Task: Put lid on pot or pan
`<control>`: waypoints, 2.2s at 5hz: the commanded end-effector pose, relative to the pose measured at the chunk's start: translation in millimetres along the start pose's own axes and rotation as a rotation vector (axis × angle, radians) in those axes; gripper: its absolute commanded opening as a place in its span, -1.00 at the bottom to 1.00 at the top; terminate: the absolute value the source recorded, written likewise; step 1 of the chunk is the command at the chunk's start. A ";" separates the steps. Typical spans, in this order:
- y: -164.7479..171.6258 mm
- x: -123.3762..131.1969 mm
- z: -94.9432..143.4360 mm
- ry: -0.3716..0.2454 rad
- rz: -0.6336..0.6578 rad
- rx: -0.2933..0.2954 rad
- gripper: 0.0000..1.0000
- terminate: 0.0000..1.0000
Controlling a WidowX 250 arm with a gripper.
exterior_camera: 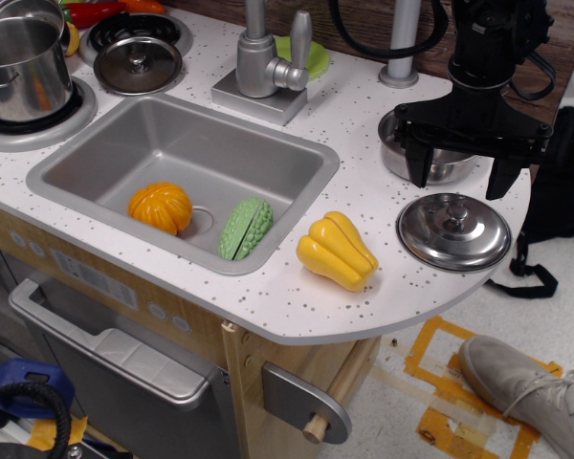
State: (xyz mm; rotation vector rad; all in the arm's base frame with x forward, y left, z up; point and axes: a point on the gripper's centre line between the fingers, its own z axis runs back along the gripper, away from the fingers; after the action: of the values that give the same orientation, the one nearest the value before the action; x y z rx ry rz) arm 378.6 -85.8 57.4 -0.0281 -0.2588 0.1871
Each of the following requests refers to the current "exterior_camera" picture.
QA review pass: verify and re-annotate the black hose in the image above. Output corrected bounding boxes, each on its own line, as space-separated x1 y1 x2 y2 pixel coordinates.
0 382 74 459

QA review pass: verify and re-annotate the black cable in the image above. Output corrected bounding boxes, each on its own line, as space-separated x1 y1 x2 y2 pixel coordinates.
327 0 453 61

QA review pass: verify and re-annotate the back black stove burner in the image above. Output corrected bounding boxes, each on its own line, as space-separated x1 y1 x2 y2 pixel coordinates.
78 12 193 66

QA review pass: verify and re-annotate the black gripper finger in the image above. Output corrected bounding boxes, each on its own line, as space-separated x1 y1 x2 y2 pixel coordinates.
485 158 530 200
405 139 433 187

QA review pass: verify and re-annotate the grey towel peg bracket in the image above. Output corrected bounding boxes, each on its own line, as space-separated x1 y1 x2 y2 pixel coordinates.
262 362 352 445

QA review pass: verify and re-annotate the red toy pepper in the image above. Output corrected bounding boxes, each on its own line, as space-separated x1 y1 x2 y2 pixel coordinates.
62 1 125 29

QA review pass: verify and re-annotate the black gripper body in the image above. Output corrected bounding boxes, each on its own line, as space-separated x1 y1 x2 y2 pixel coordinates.
394 84 553 164

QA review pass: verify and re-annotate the steel lid on burner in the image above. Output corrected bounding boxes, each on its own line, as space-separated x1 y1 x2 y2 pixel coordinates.
94 36 183 96

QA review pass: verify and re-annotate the large steel pot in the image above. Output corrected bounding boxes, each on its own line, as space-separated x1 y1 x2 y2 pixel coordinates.
0 17 74 123

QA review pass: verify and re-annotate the grey suede shoe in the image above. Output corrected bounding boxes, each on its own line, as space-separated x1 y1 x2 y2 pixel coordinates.
458 336 574 458

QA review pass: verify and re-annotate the green toy bitter melon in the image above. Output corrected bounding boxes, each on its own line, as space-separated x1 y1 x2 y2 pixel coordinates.
218 197 274 261

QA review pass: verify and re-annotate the shiny steel lid front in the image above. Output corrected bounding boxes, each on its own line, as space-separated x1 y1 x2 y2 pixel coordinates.
396 193 513 273

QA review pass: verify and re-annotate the blue clamp tool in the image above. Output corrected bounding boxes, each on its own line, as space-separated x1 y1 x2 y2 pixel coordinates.
0 359 76 419

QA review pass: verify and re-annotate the yellow toy fruit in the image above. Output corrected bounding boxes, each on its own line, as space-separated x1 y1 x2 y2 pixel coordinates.
64 22 80 57

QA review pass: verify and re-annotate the grey support pole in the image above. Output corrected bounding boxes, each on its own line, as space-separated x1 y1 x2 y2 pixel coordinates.
379 0 422 89

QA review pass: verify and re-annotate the green toy plate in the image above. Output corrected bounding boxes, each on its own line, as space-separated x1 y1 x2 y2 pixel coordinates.
275 36 331 80

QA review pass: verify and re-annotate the black backpack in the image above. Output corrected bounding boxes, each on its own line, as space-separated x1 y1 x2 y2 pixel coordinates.
486 106 574 299

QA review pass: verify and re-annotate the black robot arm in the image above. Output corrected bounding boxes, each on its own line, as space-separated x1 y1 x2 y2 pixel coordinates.
394 1 556 200

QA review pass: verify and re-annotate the wooden toy kitchen cabinet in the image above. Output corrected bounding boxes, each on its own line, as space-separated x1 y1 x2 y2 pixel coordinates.
0 208 380 458

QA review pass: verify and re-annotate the small steel pan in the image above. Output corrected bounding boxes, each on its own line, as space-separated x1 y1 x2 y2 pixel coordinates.
378 109 481 185

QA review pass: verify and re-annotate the yellow toy bell pepper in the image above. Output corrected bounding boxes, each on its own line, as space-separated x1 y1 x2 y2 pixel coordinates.
296 211 379 292

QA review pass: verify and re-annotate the grey toy dishwasher door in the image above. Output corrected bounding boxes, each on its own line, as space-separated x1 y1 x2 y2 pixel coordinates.
9 279 240 458

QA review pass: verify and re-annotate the orange toy vegetable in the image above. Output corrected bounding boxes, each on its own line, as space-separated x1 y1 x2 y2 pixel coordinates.
120 0 166 14

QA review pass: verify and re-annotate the grey toy sink basin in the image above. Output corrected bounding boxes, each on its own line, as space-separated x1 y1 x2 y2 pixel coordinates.
27 94 340 275

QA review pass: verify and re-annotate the orange toy pumpkin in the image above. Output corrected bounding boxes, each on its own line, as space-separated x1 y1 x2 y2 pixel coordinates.
127 182 193 235

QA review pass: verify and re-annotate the front grey stove burner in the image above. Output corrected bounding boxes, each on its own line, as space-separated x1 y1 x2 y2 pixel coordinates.
0 77 98 153

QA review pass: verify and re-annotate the silver toy faucet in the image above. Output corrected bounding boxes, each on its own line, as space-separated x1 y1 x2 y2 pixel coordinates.
211 0 312 126

